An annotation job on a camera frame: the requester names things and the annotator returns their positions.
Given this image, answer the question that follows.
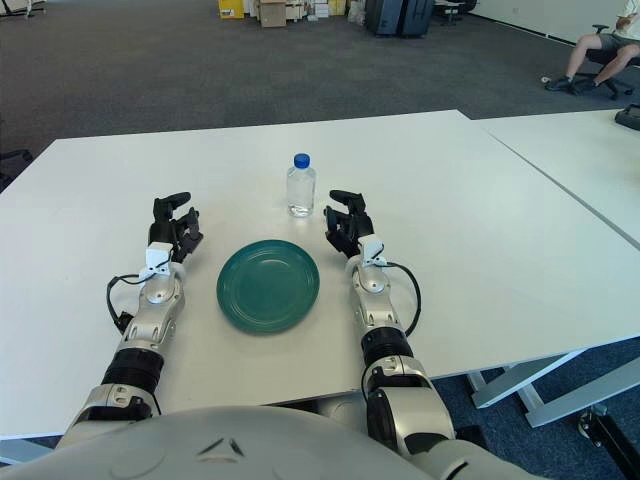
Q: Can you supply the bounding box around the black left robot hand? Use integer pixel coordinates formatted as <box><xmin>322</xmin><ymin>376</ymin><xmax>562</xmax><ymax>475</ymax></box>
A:
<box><xmin>147</xmin><ymin>191</ymin><xmax>206</xmax><ymax>266</ymax></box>

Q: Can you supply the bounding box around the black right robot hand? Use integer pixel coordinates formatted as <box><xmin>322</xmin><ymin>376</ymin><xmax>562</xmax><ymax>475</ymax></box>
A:
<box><xmin>322</xmin><ymin>189</ymin><xmax>377</xmax><ymax>260</ymax></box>

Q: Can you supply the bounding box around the clear glass cup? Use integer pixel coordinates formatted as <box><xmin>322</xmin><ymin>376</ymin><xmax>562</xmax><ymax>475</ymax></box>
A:
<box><xmin>286</xmin><ymin>153</ymin><xmax>318</xmax><ymax>219</ymax></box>

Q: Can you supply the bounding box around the green round plate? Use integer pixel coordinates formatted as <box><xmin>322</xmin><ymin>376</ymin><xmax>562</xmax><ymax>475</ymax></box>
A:
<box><xmin>216</xmin><ymin>239</ymin><xmax>321</xmax><ymax>335</ymax></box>

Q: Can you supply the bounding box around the black empty office chair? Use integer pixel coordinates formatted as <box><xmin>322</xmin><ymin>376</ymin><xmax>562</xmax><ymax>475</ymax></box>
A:
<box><xmin>0</xmin><ymin>148</ymin><xmax>35</xmax><ymax>194</ymax></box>

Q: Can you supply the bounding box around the dark blue hard case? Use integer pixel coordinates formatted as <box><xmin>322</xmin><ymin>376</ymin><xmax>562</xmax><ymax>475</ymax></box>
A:
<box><xmin>364</xmin><ymin>0</ymin><xmax>406</xmax><ymax>36</ymax></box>

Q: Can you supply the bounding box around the stack of white boxes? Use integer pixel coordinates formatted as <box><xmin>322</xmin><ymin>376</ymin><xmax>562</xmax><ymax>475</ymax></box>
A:
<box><xmin>287</xmin><ymin>0</ymin><xmax>351</xmax><ymax>21</ymax></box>

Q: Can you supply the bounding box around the brown cardboard box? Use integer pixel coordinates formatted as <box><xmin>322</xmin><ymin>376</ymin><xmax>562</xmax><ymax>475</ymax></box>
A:
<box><xmin>258</xmin><ymin>0</ymin><xmax>289</xmax><ymax>28</ymax></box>

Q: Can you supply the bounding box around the black background office chair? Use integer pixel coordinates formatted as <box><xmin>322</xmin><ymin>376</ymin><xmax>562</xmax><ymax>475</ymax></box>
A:
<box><xmin>434</xmin><ymin>0</ymin><xmax>481</xmax><ymax>26</ymax></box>

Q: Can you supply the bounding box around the grey robot torso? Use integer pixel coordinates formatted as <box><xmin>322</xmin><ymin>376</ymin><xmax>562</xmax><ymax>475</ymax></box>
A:
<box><xmin>0</xmin><ymin>404</ymin><xmax>551</xmax><ymax>480</ymax></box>

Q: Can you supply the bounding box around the white floor rack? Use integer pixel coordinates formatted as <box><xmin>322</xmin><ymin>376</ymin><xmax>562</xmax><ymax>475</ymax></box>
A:
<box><xmin>0</xmin><ymin>0</ymin><xmax>49</xmax><ymax>20</ymax></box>

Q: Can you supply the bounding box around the seated person in shorts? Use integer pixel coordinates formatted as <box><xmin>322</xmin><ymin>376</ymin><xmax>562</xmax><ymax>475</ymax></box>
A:
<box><xmin>544</xmin><ymin>0</ymin><xmax>640</xmax><ymax>94</ymax></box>

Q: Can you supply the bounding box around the black office chair under person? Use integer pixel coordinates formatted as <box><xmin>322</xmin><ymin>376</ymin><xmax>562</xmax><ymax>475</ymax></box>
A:
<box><xmin>564</xmin><ymin>23</ymin><xmax>635</xmax><ymax>101</ymax></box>

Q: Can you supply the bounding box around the black bag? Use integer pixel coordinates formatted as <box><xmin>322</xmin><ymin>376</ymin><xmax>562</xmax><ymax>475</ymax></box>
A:
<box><xmin>613</xmin><ymin>103</ymin><xmax>640</xmax><ymax>129</ymax></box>

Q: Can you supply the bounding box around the black stand with caster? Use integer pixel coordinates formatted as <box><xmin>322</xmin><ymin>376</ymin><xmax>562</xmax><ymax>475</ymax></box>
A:
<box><xmin>577</xmin><ymin>403</ymin><xmax>640</xmax><ymax>480</ymax></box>

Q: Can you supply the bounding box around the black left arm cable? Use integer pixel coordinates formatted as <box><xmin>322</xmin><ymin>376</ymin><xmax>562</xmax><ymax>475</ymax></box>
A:
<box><xmin>105</xmin><ymin>272</ymin><xmax>151</xmax><ymax>336</ymax></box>

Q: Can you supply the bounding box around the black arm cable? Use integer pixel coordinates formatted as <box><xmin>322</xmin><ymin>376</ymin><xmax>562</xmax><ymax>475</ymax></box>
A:
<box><xmin>105</xmin><ymin>272</ymin><xmax>151</xmax><ymax>336</ymax></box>
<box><xmin>382</xmin><ymin>260</ymin><xmax>422</xmax><ymax>337</ymax></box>

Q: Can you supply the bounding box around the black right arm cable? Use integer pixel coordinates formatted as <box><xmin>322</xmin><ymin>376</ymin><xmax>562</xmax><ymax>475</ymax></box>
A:
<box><xmin>382</xmin><ymin>260</ymin><xmax>422</xmax><ymax>337</ymax></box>

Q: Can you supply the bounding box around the white metal table frame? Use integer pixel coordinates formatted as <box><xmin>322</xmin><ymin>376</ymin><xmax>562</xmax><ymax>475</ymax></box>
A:
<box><xmin>0</xmin><ymin>434</ymin><xmax>57</xmax><ymax>466</ymax></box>
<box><xmin>467</xmin><ymin>347</ymin><xmax>640</xmax><ymax>429</ymax></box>

